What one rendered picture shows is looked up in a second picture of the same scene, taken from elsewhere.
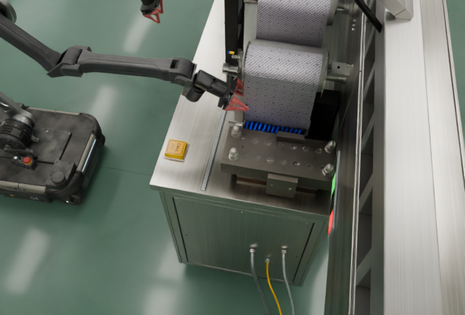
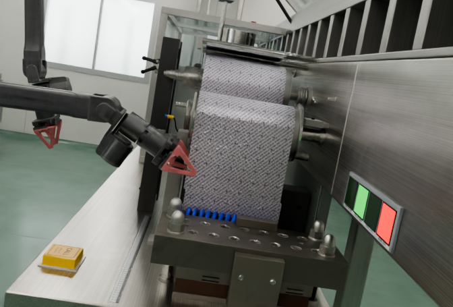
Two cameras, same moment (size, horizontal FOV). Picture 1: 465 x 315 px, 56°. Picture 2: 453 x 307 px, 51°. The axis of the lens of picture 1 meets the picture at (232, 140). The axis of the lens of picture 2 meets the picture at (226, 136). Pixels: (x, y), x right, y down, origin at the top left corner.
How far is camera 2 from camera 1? 93 cm
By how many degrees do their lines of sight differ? 49
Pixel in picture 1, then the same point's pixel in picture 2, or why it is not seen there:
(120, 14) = not seen: outside the picture
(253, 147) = (204, 228)
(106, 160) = not seen: outside the picture
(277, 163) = (247, 242)
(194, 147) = (95, 260)
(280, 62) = (243, 102)
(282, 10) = (232, 81)
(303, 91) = (274, 142)
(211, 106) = (119, 230)
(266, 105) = (220, 174)
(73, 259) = not seen: outside the picture
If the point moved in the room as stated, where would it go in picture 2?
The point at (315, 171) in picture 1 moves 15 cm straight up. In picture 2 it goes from (307, 252) to (321, 183)
